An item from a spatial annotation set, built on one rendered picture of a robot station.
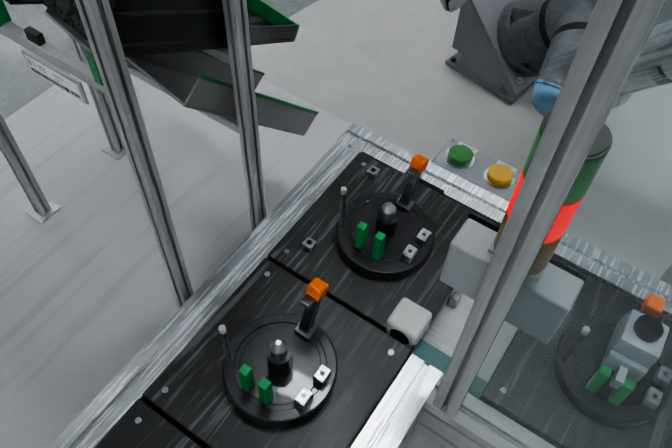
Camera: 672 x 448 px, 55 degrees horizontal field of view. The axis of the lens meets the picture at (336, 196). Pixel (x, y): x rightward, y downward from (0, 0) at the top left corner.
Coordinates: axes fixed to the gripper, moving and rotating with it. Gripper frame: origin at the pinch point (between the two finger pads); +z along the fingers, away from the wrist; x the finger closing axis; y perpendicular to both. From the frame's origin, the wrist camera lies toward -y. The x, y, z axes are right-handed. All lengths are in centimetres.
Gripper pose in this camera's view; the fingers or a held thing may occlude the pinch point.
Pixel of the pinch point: (448, 5)
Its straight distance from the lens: 89.0
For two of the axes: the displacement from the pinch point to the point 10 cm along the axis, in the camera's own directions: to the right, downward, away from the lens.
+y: 5.6, -6.4, 5.2
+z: -0.3, 6.2, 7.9
